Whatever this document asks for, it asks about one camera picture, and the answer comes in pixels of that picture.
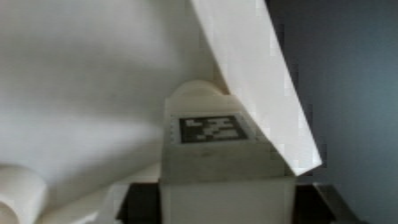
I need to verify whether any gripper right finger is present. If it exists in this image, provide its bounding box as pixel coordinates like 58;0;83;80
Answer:
292;183;362;224

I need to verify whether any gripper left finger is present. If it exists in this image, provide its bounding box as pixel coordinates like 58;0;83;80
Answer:
115;183;161;224

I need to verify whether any white square tabletop tray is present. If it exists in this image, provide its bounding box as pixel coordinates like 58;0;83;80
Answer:
0;0;321;224

